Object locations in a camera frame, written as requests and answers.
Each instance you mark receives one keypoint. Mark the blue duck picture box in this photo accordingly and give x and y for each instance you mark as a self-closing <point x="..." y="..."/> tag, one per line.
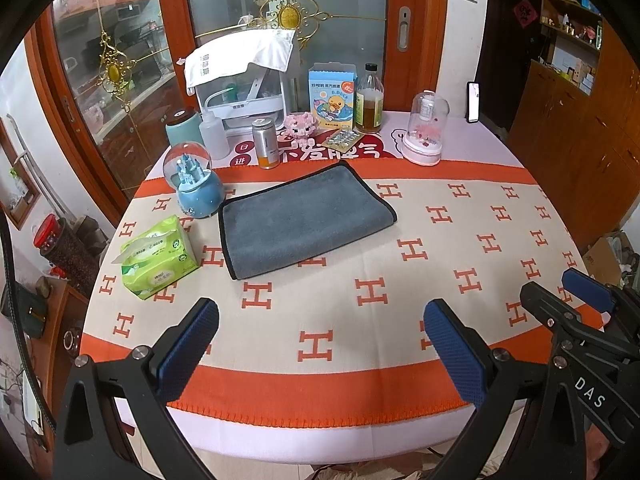
<point x="331" y="91"/>

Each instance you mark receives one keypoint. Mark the orange and cream H-pattern tablecloth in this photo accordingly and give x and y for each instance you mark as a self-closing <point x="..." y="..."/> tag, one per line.
<point x="338" y="340"/>

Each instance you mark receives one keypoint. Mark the wooden wall shelf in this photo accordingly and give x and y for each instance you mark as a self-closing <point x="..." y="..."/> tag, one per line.
<point x="18" y="192"/>

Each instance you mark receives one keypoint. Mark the pink block pig figure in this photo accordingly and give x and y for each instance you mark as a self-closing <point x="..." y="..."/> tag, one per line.
<point x="298" y="129"/>

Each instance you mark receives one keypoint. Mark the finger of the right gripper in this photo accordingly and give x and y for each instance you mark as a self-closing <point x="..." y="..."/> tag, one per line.
<point x="587" y="289"/>
<point x="554" y="314"/>

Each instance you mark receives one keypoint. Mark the green tissue pack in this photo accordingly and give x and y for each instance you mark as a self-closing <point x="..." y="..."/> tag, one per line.
<point x="156" y="259"/>

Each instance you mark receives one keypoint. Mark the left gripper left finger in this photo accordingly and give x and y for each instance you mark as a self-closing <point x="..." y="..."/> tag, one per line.
<point x="90" y="441"/>

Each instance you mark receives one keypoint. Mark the glass bottle with amber liquid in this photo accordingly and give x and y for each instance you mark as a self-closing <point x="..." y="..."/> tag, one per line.
<point x="369" y="100"/>

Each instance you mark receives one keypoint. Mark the silver and orange can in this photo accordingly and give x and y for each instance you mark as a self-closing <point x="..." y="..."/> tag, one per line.
<point x="266" y="143"/>

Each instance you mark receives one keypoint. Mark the white cloth on box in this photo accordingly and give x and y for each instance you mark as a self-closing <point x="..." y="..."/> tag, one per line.
<point x="231" y="55"/>

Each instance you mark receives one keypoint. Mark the blue castle snow globe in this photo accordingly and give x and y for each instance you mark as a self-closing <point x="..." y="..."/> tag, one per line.
<point x="188" y="169"/>

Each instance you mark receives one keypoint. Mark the wooden glass sliding door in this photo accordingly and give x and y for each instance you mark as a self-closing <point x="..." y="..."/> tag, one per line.
<point x="110" y="74"/>

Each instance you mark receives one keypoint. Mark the foil candy packet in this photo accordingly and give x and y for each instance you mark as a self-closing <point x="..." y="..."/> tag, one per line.
<point x="342" y="140"/>

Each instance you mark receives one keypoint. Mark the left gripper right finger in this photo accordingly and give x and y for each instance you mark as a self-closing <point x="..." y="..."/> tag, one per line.
<point x="490" y="379"/>

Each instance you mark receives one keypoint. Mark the red lidded jar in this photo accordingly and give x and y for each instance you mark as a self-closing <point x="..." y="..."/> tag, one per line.
<point x="48" y="233"/>

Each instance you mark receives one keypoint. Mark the white squeeze bottle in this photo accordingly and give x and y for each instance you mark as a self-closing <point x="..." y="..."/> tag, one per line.
<point x="212" y="131"/>

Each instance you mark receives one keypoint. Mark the pink base glass dome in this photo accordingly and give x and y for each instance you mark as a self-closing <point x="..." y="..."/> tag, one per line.
<point x="423" y="141"/>

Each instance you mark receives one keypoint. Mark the white plastic storage box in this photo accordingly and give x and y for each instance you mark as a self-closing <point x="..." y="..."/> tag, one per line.
<point x="257" y="93"/>

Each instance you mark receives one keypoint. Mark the teal cup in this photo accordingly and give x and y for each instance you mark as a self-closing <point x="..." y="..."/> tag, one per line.
<point x="183" y="126"/>

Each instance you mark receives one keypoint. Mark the purple and grey towel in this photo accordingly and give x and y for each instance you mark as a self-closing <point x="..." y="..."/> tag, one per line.
<point x="294" y="221"/>

